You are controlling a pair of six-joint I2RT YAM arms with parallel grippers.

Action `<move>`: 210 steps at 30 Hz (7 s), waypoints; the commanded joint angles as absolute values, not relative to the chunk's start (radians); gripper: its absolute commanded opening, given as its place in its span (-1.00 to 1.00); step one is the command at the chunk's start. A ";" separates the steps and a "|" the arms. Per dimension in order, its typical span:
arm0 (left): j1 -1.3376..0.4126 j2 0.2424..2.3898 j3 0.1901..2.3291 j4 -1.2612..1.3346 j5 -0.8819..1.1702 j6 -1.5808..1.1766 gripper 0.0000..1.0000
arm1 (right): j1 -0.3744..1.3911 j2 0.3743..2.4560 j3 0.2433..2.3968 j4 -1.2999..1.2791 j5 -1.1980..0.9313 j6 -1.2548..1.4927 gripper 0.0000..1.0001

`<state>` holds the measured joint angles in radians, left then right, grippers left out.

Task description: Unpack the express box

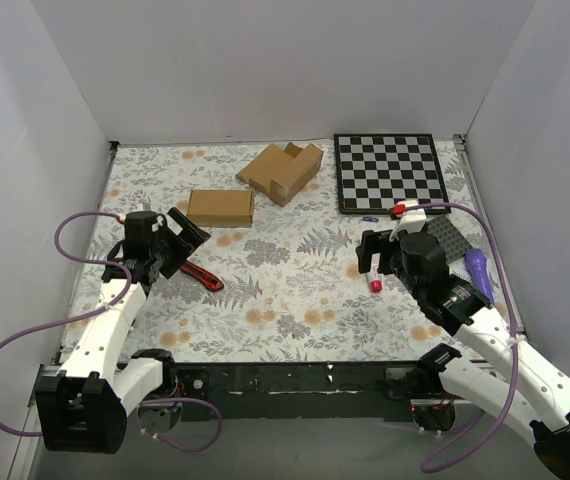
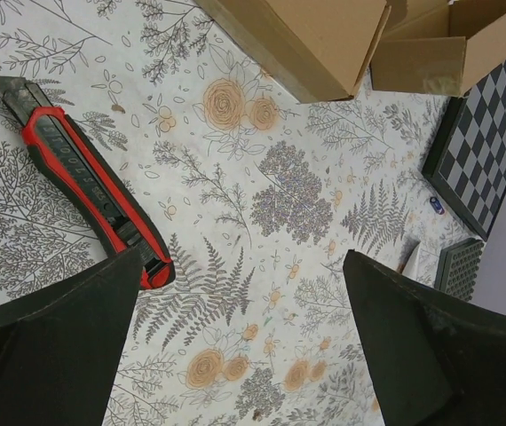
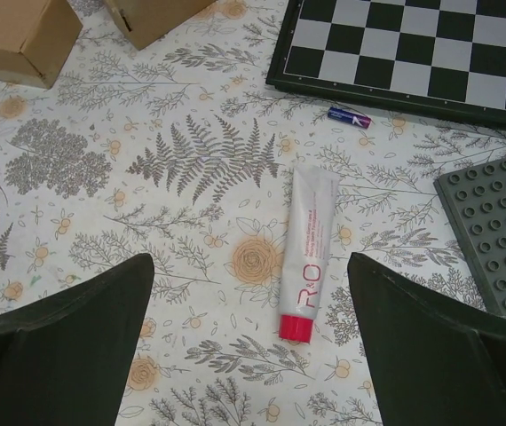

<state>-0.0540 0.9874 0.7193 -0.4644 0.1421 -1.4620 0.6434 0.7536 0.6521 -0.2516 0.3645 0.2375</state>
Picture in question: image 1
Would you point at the red black utility knife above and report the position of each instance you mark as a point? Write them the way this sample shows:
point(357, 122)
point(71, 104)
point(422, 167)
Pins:
point(208, 280)

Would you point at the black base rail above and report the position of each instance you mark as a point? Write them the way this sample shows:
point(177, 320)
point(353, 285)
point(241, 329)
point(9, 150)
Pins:
point(386, 390)

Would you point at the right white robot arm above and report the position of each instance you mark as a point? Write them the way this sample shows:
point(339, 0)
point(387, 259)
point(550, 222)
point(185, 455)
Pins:
point(529, 394)

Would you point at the grey studded baseplate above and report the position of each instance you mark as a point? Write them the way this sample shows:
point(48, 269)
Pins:
point(448, 237)

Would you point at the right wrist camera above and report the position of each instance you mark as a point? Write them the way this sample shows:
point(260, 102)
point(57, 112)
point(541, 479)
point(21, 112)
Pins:
point(410, 219)

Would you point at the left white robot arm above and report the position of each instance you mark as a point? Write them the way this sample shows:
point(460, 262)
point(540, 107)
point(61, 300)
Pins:
point(85, 406)

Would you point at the black white chessboard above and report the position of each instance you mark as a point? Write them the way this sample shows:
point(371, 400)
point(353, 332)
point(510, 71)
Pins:
point(376, 171)

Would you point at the purple toy microphone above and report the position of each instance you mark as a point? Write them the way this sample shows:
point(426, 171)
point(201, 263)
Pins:
point(476, 264)

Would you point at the open brown cardboard box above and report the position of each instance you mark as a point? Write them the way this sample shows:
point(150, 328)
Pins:
point(281, 173)

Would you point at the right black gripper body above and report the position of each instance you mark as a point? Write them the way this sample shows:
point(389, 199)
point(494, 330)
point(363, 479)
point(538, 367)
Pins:
point(374, 243)

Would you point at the floral table mat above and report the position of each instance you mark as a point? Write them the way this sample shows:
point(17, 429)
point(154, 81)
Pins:
point(292, 290)

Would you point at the brown cardboard box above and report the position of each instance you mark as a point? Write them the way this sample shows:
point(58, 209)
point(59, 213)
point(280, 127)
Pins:
point(281, 173)
point(221, 208)

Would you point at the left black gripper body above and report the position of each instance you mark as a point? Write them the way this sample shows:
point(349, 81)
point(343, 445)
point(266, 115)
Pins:
point(185, 240)

